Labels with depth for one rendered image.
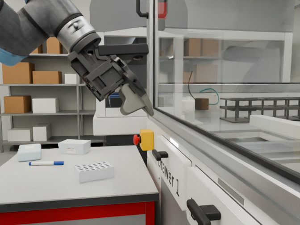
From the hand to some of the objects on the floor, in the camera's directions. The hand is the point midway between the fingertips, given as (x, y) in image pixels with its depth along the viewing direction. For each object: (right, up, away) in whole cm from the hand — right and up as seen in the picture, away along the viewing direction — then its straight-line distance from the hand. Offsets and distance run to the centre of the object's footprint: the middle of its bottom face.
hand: (151, 109), depth 58 cm
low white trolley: (-31, -98, +56) cm, 117 cm away
